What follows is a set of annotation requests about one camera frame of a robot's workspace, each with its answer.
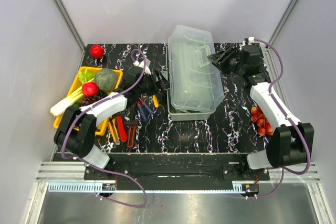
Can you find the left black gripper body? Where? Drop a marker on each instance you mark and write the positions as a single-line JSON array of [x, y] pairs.
[[149, 86]]

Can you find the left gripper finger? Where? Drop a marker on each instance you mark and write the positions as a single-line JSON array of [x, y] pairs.
[[163, 85], [159, 76]]

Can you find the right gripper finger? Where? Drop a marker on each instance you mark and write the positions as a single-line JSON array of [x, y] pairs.
[[229, 51], [224, 67]]

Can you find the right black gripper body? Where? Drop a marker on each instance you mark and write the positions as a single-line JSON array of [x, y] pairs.
[[234, 61]]

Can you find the clear grey plastic toolbox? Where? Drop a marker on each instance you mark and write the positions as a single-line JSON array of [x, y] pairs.
[[196, 88]]

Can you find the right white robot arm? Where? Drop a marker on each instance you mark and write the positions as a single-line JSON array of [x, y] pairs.
[[290, 146]]

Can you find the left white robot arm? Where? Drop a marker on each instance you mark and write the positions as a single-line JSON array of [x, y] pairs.
[[76, 132]]

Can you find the blue screwdriver with red band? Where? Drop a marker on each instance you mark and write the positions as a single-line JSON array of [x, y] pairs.
[[146, 107]]

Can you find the dark blue grape bunch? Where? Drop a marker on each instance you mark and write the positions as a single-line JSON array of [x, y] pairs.
[[100, 95]]

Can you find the red utility knife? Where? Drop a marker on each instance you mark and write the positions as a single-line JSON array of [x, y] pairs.
[[121, 129]]

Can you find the red radish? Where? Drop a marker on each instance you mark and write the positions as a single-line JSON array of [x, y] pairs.
[[90, 89]]

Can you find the red tomato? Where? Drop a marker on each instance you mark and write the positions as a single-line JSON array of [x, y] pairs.
[[96, 51]]

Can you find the yellow plastic tray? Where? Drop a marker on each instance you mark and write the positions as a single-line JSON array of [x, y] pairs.
[[76, 84]]

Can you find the green lettuce leaf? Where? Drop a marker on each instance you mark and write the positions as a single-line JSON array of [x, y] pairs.
[[86, 76]]

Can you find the dark red grape bunch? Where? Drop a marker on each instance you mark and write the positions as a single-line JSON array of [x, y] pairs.
[[88, 101]]

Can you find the red cherry bunch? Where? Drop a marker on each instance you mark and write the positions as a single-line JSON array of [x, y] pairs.
[[263, 125]]

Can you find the white green leek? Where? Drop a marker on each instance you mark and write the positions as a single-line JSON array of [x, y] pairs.
[[60, 107]]

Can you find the yellow handled screwdriver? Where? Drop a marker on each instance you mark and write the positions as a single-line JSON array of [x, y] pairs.
[[155, 101]]

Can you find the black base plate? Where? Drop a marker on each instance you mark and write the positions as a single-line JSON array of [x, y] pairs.
[[186, 171]]

